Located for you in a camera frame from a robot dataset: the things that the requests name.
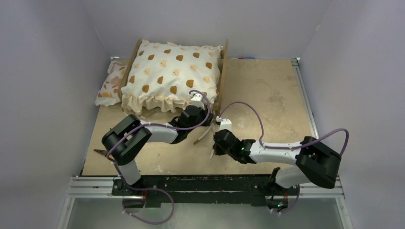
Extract wooden pet bed frame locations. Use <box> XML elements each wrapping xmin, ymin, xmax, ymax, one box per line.
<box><xmin>117</xmin><ymin>38</ymin><xmax>230</xmax><ymax>111</ymax></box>

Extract bear print white cushion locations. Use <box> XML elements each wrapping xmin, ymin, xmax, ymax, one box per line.
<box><xmin>120</xmin><ymin>39</ymin><xmax>222</xmax><ymax>159</ymax></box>

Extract floral print small pillow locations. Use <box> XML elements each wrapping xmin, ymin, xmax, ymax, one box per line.
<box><xmin>95</xmin><ymin>58</ymin><xmax>128</xmax><ymax>106</ymax></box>

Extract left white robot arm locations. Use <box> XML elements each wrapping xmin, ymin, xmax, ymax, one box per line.
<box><xmin>101</xmin><ymin>105</ymin><xmax>214</xmax><ymax>188</ymax></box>

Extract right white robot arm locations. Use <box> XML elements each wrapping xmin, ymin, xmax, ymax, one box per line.
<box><xmin>213</xmin><ymin>129</ymin><xmax>341</xmax><ymax>189</ymax></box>

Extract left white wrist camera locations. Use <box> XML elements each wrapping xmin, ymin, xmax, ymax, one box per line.
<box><xmin>189</xmin><ymin>92</ymin><xmax>205</xmax><ymax>110</ymax></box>

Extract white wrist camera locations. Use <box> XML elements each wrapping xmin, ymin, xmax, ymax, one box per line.
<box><xmin>215</xmin><ymin>116</ymin><xmax>232</xmax><ymax>132</ymax></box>
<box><xmin>189</xmin><ymin>92</ymin><xmax>205</xmax><ymax>110</ymax></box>

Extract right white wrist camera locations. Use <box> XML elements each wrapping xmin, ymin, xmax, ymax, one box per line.
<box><xmin>215</xmin><ymin>116</ymin><xmax>232</xmax><ymax>132</ymax></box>

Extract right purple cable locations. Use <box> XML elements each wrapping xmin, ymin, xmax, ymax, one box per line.
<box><xmin>218</xmin><ymin>101</ymin><xmax>350</xmax><ymax>216</ymax></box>

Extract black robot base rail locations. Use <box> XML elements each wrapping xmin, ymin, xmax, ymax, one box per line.
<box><xmin>112</xmin><ymin>174</ymin><xmax>298</xmax><ymax>208</ymax></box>

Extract yellow handled pliers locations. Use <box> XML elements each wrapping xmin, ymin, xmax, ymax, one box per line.
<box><xmin>93</xmin><ymin>149</ymin><xmax>108</xmax><ymax>156</ymax></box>

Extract aluminium table frame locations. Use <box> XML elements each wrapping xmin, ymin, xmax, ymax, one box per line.
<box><xmin>57</xmin><ymin>57</ymin><xmax>353</xmax><ymax>229</ymax></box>

